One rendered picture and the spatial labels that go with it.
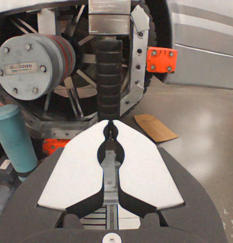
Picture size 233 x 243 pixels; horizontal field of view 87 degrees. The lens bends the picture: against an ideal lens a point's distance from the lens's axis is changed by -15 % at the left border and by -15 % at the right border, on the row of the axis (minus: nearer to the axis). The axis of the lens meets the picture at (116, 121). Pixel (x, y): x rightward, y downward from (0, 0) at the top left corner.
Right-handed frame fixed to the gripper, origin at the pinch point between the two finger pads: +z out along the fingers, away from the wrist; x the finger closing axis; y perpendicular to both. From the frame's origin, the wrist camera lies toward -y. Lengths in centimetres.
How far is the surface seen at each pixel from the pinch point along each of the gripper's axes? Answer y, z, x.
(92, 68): 5, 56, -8
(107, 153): 60, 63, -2
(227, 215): 83, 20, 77
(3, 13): -12.1, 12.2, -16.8
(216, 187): 83, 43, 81
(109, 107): 2.3, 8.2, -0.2
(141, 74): 1.8, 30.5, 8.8
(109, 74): -2.4, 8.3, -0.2
